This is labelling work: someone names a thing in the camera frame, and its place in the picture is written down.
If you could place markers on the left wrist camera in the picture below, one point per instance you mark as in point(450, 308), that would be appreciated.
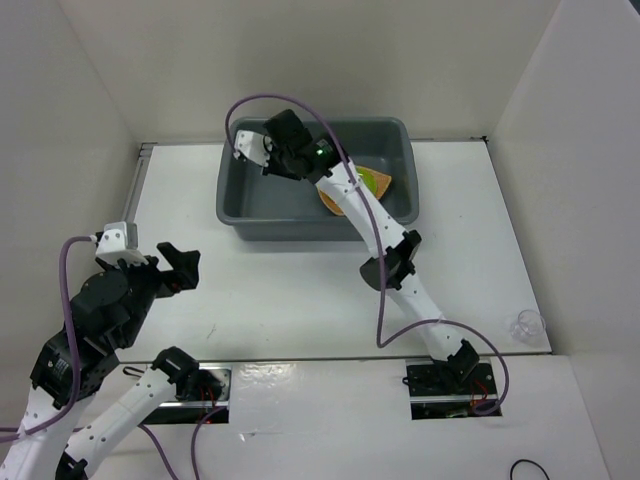
point(119, 241)

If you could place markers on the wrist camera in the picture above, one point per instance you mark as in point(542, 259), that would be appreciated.
point(119, 241)
point(252, 146)

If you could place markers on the clear plastic cup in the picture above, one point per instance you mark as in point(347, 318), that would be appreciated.
point(529, 327)

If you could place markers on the green round plate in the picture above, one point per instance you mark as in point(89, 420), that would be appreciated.
point(368, 178)

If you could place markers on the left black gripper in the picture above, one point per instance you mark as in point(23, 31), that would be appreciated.
point(186, 264)

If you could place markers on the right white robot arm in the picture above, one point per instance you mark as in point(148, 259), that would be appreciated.
point(404, 302)

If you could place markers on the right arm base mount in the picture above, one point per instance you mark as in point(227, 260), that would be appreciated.
point(430, 399)

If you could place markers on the orange woven triangular basket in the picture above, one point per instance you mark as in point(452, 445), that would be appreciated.
point(383, 180)

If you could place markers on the aluminium table edge rail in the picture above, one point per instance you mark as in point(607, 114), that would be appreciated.
point(137, 183)

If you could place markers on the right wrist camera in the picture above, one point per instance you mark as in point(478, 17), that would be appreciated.
point(252, 146)

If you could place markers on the grey plastic bin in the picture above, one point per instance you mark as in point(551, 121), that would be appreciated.
point(273, 208)

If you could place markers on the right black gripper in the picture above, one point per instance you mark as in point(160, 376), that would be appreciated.
point(269, 169)

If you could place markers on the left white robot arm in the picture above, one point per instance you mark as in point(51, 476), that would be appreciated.
point(104, 317)

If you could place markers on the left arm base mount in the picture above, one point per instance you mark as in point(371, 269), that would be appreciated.
point(208, 390)

